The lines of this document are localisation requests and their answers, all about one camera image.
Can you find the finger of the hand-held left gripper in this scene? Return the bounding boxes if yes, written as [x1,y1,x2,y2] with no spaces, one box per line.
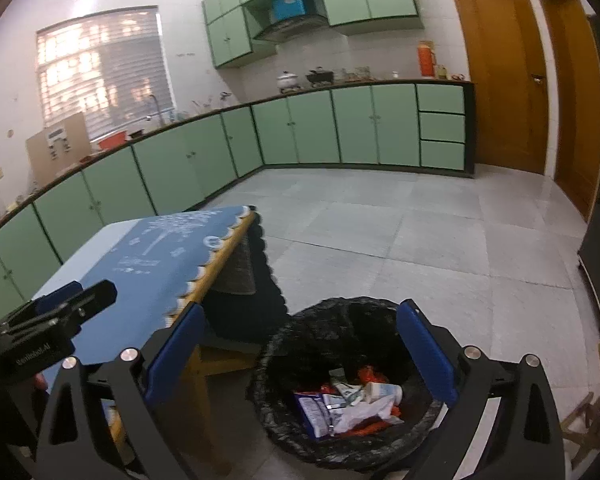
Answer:
[2,282,84,328]
[45,280,118,333]

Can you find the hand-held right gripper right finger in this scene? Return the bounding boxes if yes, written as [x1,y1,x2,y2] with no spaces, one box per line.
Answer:
[380,299,567,480]

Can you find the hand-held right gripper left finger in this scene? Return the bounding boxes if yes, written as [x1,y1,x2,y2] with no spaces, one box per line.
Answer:
[32,302,221,480]

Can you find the paper cup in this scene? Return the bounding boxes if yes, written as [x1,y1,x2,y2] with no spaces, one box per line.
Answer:
[362,381,403,403]

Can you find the red plastic bag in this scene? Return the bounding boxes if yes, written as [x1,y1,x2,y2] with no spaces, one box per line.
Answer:
[320,366,406,436]

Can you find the green wrapper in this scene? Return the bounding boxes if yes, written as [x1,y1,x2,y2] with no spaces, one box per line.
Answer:
[330,377,366,406]

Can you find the white tissue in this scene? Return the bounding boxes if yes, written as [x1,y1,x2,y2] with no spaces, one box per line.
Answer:
[330,400,398,433]

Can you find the black trash bin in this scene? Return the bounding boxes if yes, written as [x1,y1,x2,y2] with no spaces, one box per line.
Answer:
[250,297,461,473]

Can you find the blue white snack packet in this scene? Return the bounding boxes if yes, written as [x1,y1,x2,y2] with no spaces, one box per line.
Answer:
[294,391,337,440]

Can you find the blue printed tablecloth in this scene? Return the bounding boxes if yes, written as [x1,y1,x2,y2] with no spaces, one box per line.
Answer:
[40,205,288,376]

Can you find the wooden table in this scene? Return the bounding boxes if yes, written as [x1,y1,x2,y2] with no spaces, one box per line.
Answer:
[105,212,261,476]

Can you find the grey woven panel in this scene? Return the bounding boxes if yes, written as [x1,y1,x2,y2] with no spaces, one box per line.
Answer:
[212,240,256,296]

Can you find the cardboard box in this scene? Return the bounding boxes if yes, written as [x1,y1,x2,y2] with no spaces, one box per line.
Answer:
[26,111,92,186]

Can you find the red basin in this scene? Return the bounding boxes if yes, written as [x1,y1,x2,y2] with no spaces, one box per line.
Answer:
[97,132,130,151]

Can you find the wooden stool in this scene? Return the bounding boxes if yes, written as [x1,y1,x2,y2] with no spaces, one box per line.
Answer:
[562,385,600,471]

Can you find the kitchen faucet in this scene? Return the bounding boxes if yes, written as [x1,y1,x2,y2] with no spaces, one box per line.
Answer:
[147,94,168,126]

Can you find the window with blinds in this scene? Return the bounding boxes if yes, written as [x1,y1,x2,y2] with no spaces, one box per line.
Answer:
[35,6,176,143]

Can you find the green lower cabinets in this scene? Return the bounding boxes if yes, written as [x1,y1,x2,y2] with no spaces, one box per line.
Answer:
[0,82,476,321]

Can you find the wooden door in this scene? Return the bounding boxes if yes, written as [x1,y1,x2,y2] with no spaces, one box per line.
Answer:
[535,0,600,221]
[445,0,551,176]

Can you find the orange thermos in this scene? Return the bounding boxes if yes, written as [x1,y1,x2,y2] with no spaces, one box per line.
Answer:
[418,40,437,78]

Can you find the black wok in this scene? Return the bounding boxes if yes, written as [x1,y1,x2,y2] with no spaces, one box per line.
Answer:
[306,66,335,86]

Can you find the range hood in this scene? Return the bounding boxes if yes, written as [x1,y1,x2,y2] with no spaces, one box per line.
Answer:
[252,14,329,43]

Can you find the blue box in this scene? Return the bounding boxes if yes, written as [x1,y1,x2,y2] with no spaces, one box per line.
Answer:
[271,0,306,21]

